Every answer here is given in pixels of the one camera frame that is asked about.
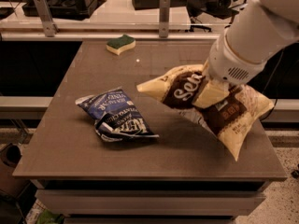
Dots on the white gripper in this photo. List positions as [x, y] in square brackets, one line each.
[229, 62]

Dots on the brown and cream chip bag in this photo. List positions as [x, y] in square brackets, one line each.
[229, 120]

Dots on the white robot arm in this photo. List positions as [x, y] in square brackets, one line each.
[242, 50]

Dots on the blue chip bag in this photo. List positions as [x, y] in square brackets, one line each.
[115, 116]

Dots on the green and yellow sponge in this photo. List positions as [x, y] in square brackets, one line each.
[120, 44]

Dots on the black office chair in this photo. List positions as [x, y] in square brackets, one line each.
[220, 9]

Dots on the black tray on counter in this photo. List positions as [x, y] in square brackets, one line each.
[73, 9]

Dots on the grey table drawer unit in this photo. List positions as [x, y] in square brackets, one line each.
[150, 203]

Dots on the green item on floor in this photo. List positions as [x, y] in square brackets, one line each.
[47, 217]

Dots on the brown bin at left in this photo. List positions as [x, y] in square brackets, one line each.
[9, 185]

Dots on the right metal bracket post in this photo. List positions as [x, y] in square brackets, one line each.
[164, 9]

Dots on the metal bracket post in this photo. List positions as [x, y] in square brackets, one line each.
[164, 9]
[49, 27]

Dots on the left metal bracket post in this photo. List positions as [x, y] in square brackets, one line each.
[49, 27]

